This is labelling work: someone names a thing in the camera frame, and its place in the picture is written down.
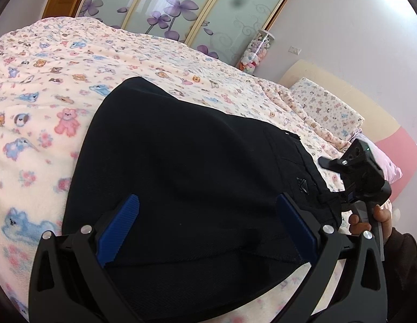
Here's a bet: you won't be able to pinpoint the bear printed pillow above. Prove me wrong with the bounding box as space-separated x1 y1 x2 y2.
288 77 366 142

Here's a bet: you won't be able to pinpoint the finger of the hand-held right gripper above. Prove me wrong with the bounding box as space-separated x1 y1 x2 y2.
318 156 347 173

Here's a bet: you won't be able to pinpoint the person's right hand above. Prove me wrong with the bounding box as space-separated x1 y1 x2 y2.
349 205 394 236

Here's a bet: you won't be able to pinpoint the clear tube of plush toys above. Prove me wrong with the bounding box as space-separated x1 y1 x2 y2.
240 30 276 75

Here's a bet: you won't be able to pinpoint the bear printed blanket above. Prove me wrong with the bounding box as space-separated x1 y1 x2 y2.
0 16 399 323

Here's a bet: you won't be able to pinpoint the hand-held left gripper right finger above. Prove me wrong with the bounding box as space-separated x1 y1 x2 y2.
272 192 388 323

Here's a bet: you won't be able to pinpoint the frosted glass flower wardrobe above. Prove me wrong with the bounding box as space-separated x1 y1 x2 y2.
72 0 294 68

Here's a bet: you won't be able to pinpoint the beige and pink headboard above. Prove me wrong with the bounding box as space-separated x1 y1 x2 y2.
278 58 417 192

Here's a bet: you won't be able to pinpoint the person's right forearm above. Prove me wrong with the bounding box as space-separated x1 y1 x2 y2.
343 224 417 323

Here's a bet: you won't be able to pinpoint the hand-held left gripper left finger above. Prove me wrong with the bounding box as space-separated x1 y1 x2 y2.
28 193 145 323

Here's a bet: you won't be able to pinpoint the black pants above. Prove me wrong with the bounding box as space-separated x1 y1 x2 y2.
62 76 348 323

